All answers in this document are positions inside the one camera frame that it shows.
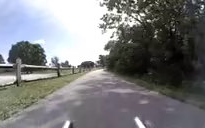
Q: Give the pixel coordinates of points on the pale road behind fence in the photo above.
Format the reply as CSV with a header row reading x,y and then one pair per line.
x,y
3,80

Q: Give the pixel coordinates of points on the row of trees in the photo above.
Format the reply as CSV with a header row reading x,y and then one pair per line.
x,y
163,40

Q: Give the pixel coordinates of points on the grass verge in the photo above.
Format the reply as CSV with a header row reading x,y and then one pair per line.
x,y
20,96

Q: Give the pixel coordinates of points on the distant trees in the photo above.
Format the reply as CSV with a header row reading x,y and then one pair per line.
x,y
27,53

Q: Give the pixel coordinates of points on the grey asphalt path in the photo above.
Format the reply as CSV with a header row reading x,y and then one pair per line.
x,y
106,100

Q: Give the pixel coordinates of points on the grass strip beside trees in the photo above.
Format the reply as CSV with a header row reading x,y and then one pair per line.
x,y
176,91

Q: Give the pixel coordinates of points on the wooden rail fence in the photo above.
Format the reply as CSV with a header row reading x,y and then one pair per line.
x,y
18,71

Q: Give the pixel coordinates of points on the robot's own part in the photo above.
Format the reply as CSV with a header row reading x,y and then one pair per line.
x,y
139,122
66,124

